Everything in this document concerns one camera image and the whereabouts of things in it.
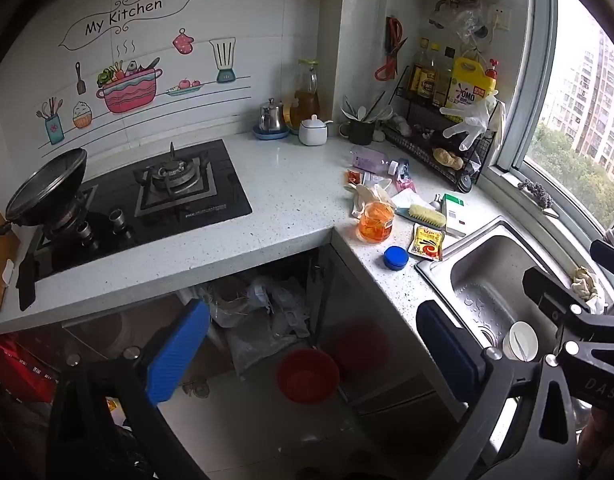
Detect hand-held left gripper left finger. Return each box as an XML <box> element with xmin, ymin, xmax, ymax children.
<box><xmin>47</xmin><ymin>299</ymin><xmax>211</xmax><ymax>480</ymax></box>

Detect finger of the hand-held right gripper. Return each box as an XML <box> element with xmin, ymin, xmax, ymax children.
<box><xmin>522</xmin><ymin>266</ymin><xmax>614</xmax><ymax>347</ymax></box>
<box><xmin>590</xmin><ymin>239</ymin><xmax>614</xmax><ymax>264</ymax></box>

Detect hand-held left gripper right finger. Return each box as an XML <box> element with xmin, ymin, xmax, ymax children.
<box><xmin>416</xmin><ymin>300</ymin><xmax>583</xmax><ymax>480</ymax></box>

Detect blue round lid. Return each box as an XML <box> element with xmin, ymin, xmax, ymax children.
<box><xmin>383</xmin><ymin>246</ymin><xmax>410</xmax><ymax>272</ymax></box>

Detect yellow sauce packet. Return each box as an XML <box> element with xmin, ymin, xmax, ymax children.
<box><xmin>407</xmin><ymin>224</ymin><xmax>445</xmax><ymax>262</ymax></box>

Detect red plastic basin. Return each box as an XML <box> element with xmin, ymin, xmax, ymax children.
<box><xmin>277</xmin><ymin>349</ymin><xmax>340</xmax><ymax>405</ymax></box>

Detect yellow bristle scrub brush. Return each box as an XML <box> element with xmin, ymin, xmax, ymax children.
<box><xmin>396</xmin><ymin>203</ymin><xmax>447</xmax><ymax>228</ymax></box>

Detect plastic cup orange liquid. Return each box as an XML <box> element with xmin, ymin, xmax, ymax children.
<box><xmin>358</xmin><ymin>201</ymin><xmax>392</xmax><ymax>245</ymax></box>

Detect white paper sheet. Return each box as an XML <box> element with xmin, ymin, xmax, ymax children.
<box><xmin>389</xmin><ymin>187</ymin><xmax>429</xmax><ymax>212</ymax></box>

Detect beige rubber gloves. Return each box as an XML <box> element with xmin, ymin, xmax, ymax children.
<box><xmin>344</xmin><ymin>182</ymin><xmax>395</xmax><ymax>219</ymax></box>

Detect pink white wrapper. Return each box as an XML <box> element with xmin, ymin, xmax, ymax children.
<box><xmin>389</xmin><ymin>158</ymin><xmax>416</xmax><ymax>193</ymax></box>

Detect person's right hand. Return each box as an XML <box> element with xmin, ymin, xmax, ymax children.
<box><xmin>580</xmin><ymin>405</ymin><xmax>610</xmax><ymax>466</ymax></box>

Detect crumpled rag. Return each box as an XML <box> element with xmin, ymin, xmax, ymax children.
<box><xmin>570</xmin><ymin>266</ymin><xmax>606</xmax><ymax>307</ymax></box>

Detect white bowl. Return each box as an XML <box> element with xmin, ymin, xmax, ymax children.
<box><xmin>502</xmin><ymin>321</ymin><xmax>539</xmax><ymax>362</ymax></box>

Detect stainless steel sink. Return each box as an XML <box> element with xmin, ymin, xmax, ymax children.
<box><xmin>414</xmin><ymin>215</ymin><xmax>614</xmax><ymax>363</ymax></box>

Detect patterned steel cabinet door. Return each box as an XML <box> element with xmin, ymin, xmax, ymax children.
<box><xmin>317</xmin><ymin>245</ymin><xmax>429</xmax><ymax>411</ymax></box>

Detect dried lavender bunch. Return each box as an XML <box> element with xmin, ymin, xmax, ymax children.
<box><xmin>517</xmin><ymin>178</ymin><xmax>559</xmax><ymax>212</ymax></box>

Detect green white box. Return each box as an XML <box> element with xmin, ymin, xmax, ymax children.
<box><xmin>441</xmin><ymin>193</ymin><xmax>471</xmax><ymax>239</ymax></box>

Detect white plastic bag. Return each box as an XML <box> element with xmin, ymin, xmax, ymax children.
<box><xmin>247</xmin><ymin>275</ymin><xmax>314</xmax><ymax>337</ymax></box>

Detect red printed bag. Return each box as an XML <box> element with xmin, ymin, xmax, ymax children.
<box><xmin>0</xmin><ymin>330</ymin><xmax>58</xmax><ymax>404</ymax></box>

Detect cream rubber glove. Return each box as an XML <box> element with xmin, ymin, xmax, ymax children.
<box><xmin>488</xmin><ymin>101</ymin><xmax>506</xmax><ymax>153</ymax></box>

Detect black glass gas stove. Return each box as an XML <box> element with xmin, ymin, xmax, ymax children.
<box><xmin>17</xmin><ymin>139</ymin><xmax>254</xmax><ymax>281</ymax></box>

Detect clear plastic glove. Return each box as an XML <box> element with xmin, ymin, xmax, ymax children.
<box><xmin>439</xmin><ymin>91</ymin><xmax>499</xmax><ymax>152</ymax></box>

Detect black wok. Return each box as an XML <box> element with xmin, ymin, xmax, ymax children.
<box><xmin>0</xmin><ymin>147</ymin><xmax>88</xmax><ymax>243</ymax></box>

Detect yellow detergent bottle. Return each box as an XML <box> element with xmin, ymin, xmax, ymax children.
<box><xmin>447</xmin><ymin>56</ymin><xmax>499</xmax><ymax>111</ymax></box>

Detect blue round coaster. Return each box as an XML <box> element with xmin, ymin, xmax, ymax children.
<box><xmin>252</xmin><ymin>125</ymin><xmax>291</xmax><ymax>141</ymax></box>

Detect black mug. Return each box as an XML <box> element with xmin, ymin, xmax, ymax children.
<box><xmin>338</xmin><ymin>119</ymin><xmax>376</xmax><ymax>147</ymax></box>

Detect soy sauce bottle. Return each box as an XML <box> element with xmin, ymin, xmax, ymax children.
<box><xmin>409</xmin><ymin>37</ymin><xmax>438</xmax><ymax>101</ymax></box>

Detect steel teapot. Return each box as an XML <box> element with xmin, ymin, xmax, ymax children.
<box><xmin>258</xmin><ymin>98</ymin><xmax>288</xmax><ymax>133</ymax></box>

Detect dark chopsticks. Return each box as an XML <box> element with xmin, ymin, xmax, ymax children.
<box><xmin>364</xmin><ymin>91</ymin><xmax>387</xmax><ymax>122</ymax></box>

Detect white lidded ceramic jar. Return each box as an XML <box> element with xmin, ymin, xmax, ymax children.
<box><xmin>298</xmin><ymin>115</ymin><xmax>334</xmax><ymax>147</ymax></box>

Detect clear plastic bag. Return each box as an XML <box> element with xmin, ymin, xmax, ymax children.
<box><xmin>429</xmin><ymin>7</ymin><xmax>488</xmax><ymax>43</ymax></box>

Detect glass oil jar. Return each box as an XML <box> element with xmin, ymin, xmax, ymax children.
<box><xmin>289</xmin><ymin>58</ymin><xmax>322</xmax><ymax>131</ymax></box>

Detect red scissors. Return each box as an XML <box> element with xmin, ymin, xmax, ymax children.
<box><xmin>374</xmin><ymin>16</ymin><xmax>409</xmax><ymax>82</ymax></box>

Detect black utensil handle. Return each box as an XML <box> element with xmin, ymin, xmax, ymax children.
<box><xmin>16</xmin><ymin>254</ymin><xmax>40</xmax><ymax>312</ymax></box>

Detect window frame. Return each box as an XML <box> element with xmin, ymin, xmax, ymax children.
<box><xmin>490</xmin><ymin>0</ymin><xmax>614</xmax><ymax>241</ymax></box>

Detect black wire rack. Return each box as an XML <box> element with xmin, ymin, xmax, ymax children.
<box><xmin>384</xmin><ymin>65</ymin><xmax>505</xmax><ymax>192</ymax></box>

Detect white wall socket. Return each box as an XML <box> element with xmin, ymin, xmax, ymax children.
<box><xmin>488</xmin><ymin>6</ymin><xmax>512</xmax><ymax>31</ymax></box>

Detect colourful kitchen wall sticker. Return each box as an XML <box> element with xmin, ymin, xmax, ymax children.
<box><xmin>34</xmin><ymin>0</ymin><xmax>253</xmax><ymax>146</ymax></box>

